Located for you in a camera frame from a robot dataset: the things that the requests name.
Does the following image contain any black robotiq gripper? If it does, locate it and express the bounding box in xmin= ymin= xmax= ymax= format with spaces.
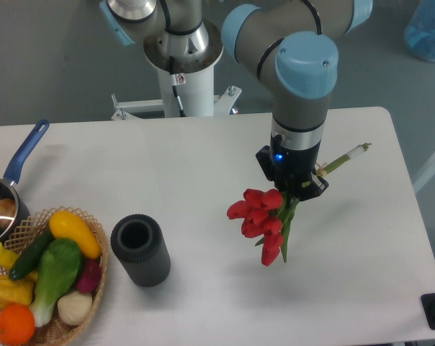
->
xmin=256 ymin=135 xmax=329 ymax=201

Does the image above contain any red tulip bouquet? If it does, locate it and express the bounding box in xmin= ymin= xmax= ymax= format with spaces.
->
xmin=227 ymin=143 xmax=372 ymax=267

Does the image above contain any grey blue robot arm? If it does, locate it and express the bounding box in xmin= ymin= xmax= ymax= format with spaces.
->
xmin=99 ymin=1 xmax=373 ymax=201

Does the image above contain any dark grey ribbed vase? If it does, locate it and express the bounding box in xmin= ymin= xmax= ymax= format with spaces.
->
xmin=110 ymin=214 xmax=171 ymax=288

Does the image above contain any blue plastic bag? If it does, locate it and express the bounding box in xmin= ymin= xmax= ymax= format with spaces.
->
xmin=403 ymin=0 xmax=435 ymax=62

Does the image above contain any purple red radish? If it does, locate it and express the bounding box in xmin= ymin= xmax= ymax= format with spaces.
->
xmin=76 ymin=259 xmax=102 ymax=293

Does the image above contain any yellow squash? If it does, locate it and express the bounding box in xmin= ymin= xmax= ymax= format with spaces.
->
xmin=49 ymin=210 xmax=102 ymax=260

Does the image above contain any green bok choy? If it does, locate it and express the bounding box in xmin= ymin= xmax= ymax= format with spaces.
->
xmin=30 ymin=238 xmax=83 ymax=328

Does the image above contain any white garlic bulb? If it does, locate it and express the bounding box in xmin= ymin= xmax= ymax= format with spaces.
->
xmin=58 ymin=290 xmax=92 ymax=326

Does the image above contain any woven wicker basket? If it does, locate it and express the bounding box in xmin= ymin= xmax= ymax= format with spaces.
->
xmin=3 ymin=206 xmax=109 ymax=345

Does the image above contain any dark green cucumber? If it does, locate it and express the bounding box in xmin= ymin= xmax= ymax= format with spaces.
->
xmin=9 ymin=228 xmax=55 ymax=280

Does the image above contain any fried food piece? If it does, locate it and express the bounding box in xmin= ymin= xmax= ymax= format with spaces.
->
xmin=0 ymin=198 xmax=16 ymax=230

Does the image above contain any yellow banana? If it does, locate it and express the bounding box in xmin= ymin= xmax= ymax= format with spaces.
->
xmin=0 ymin=242 xmax=19 ymax=271

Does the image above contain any yellow bell pepper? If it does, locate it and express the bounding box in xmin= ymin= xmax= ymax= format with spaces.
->
xmin=0 ymin=275 xmax=35 ymax=310

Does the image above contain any orange fruit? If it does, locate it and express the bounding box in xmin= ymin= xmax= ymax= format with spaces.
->
xmin=0 ymin=303 xmax=35 ymax=345

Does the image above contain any white frame at right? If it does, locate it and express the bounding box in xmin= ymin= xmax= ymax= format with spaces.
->
xmin=411 ymin=123 xmax=435 ymax=195

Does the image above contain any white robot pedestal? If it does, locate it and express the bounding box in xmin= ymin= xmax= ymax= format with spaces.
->
xmin=111 ymin=19 xmax=242 ymax=121

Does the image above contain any blue handled saucepan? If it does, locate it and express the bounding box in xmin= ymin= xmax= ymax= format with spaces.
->
xmin=0 ymin=120 xmax=50 ymax=243

